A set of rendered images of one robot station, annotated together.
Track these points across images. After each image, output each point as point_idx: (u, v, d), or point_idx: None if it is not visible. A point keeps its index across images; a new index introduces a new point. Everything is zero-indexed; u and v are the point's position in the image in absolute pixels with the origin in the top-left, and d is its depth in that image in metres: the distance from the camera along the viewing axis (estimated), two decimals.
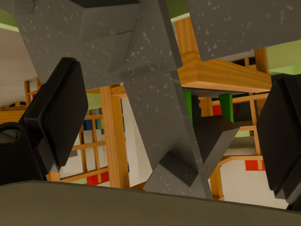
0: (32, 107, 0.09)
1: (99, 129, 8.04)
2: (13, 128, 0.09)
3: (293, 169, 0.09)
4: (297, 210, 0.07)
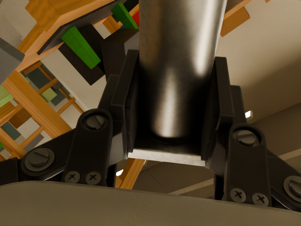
0: (114, 94, 0.10)
1: (49, 102, 7.82)
2: (104, 116, 0.10)
3: (212, 137, 0.10)
4: (230, 189, 0.08)
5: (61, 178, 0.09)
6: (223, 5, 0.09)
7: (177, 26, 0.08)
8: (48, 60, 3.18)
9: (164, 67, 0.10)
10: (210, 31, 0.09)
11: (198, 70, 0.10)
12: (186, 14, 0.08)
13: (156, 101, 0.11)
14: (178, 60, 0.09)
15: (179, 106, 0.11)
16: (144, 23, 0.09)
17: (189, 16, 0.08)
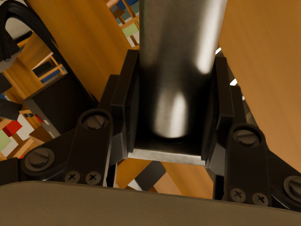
0: (114, 94, 0.10)
1: None
2: (104, 116, 0.10)
3: (212, 137, 0.10)
4: (230, 189, 0.08)
5: (61, 178, 0.09)
6: (223, 5, 0.09)
7: (177, 26, 0.08)
8: None
9: (164, 67, 0.10)
10: (210, 31, 0.09)
11: (198, 70, 0.10)
12: (186, 14, 0.08)
13: (156, 101, 0.11)
14: (178, 60, 0.09)
15: (179, 106, 0.11)
16: (144, 23, 0.09)
17: (189, 16, 0.08)
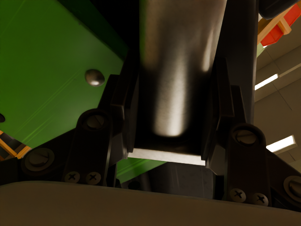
0: (114, 94, 0.10)
1: None
2: (104, 116, 0.10)
3: (212, 137, 0.10)
4: (230, 189, 0.08)
5: (61, 178, 0.09)
6: (223, 4, 0.09)
7: (176, 25, 0.09)
8: None
9: (164, 67, 0.10)
10: (210, 31, 0.09)
11: (198, 70, 0.10)
12: (186, 14, 0.08)
13: (156, 100, 0.11)
14: (178, 59, 0.09)
15: (179, 106, 0.11)
16: (144, 23, 0.09)
17: (189, 16, 0.08)
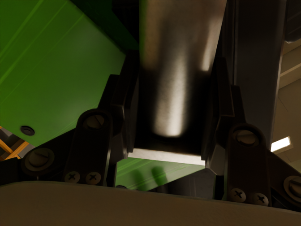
0: (114, 94, 0.10)
1: None
2: (104, 116, 0.10)
3: (212, 137, 0.10)
4: (230, 189, 0.08)
5: (61, 178, 0.09)
6: (223, 4, 0.09)
7: (176, 25, 0.09)
8: None
9: (164, 67, 0.10)
10: (210, 31, 0.09)
11: (198, 70, 0.10)
12: (185, 14, 0.08)
13: (156, 101, 0.11)
14: (178, 60, 0.09)
15: (179, 106, 0.11)
16: (144, 23, 0.09)
17: (188, 16, 0.08)
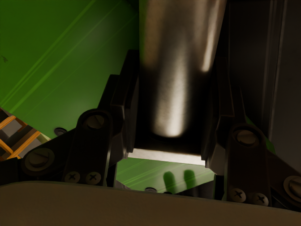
0: (114, 94, 0.10)
1: None
2: (104, 116, 0.10)
3: (212, 137, 0.10)
4: (230, 189, 0.08)
5: (61, 178, 0.09)
6: (223, 4, 0.09)
7: (177, 25, 0.09)
8: None
9: (164, 67, 0.10)
10: (210, 31, 0.09)
11: (198, 70, 0.10)
12: (186, 14, 0.08)
13: (156, 101, 0.11)
14: (178, 60, 0.09)
15: (179, 106, 0.11)
16: (144, 23, 0.09)
17: (189, 16, 0.08)
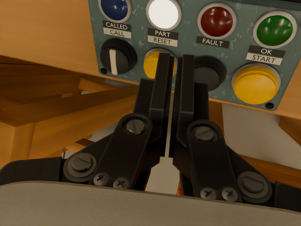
0: (152, 98, 0.10)
1: None
2: (145, 122, 0.10)
3: (176, 134, 0.10)
4: (199, 190, 0.08)
5: (99, 187, 0.09)
6: None
7: None
8: None
9: None
10: None
11: None
12: None
13: None
14: None
15: None
16: None
17: None
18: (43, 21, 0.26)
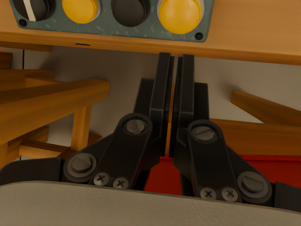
0: (152, 98, 0.10)
1: None
2: (145, 122, 0.10)
3: (176, 134, 0.10)
4: (199, 190, 0.08)
5: (99, 187, 0.09)
6: None
7: None
8: None
9: None
10: None
11: None
12: None
13: None
14: None
15: None
16: None
17: None
18: None
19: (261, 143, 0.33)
